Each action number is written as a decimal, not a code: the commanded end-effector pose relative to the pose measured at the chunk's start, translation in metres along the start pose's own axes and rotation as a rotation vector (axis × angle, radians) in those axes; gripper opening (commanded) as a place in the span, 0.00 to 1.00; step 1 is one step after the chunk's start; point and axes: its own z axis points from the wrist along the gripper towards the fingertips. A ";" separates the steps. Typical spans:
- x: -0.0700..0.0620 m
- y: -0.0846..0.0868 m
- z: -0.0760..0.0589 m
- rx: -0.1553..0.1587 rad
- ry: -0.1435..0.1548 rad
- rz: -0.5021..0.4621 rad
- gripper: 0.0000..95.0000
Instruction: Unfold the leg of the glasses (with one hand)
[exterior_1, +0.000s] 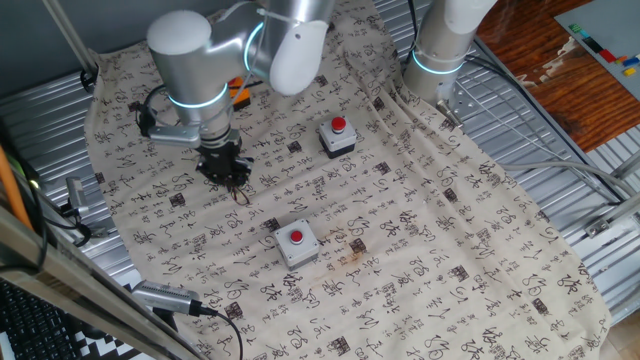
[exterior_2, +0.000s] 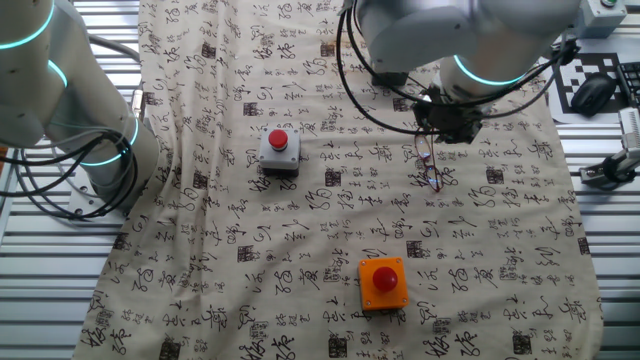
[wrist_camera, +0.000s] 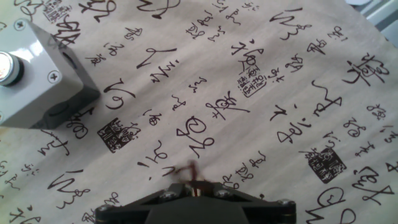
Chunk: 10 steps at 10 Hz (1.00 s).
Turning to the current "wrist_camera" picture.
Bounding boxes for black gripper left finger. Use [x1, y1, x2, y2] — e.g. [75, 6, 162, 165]
[95, 183, 196, 224]

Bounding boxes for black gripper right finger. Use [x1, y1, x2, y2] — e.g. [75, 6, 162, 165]
[196, 183, 296, 224]

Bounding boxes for grey box small red button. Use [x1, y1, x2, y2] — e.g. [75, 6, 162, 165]
[0, 17, 101, 130]

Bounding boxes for beige calligraphy print cloth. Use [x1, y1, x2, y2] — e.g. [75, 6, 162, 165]
[0, 0, 398, 224]

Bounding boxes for dark red framed glasses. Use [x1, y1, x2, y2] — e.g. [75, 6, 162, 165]
[169, 160, 215, 197]

